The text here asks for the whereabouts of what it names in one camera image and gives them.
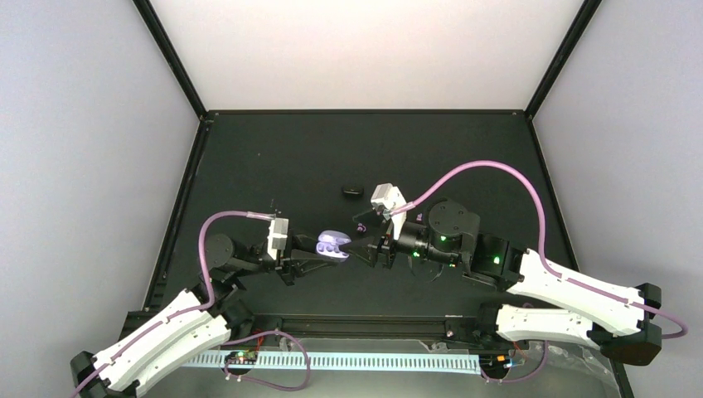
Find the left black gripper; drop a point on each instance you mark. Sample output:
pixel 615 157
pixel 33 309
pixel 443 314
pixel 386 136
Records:
pixel 290 260

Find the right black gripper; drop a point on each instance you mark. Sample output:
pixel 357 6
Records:
pixel 371 245

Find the lilac earbud charging case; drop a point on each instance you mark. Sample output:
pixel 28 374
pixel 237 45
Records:
pixel 329 245

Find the black earbud holder insert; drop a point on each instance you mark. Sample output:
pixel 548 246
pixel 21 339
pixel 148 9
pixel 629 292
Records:
pixel 352 191

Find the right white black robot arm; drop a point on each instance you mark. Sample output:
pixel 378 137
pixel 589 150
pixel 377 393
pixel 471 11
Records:
pixel 582 310

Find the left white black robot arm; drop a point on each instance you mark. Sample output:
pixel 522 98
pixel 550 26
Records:
pixel 208 315

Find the left electronics board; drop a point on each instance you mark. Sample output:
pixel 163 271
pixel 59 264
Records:
pixel 241 358

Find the electronics board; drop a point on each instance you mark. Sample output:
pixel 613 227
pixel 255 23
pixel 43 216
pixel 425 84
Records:
pixel 500 361
pixel 241 358

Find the right electronics board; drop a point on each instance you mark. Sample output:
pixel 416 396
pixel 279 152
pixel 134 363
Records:
pixel 500 361

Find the clear plastic sheet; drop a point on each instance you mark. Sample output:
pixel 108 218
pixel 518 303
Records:
pixel 585 361

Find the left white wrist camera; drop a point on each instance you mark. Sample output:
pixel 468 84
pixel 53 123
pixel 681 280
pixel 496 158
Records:
pixel 277 237

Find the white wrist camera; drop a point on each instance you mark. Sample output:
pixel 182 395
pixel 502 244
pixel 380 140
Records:
pixel 277 237
pixel 387 198

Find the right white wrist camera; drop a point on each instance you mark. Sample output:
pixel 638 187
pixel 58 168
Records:
pixel 387 198

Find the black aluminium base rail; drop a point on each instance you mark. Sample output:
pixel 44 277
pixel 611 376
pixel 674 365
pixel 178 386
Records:
pixel 319 326

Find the white slotted cable duct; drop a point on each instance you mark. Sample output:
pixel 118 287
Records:
pixel 367 361

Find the left black frame post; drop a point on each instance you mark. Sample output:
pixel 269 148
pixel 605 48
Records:
pixel 159 34

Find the black frame post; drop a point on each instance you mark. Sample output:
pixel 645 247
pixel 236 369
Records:
pixel 159 34
pixel 576 29

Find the right black frame post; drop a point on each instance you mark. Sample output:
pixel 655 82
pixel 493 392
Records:
pixel 576 29

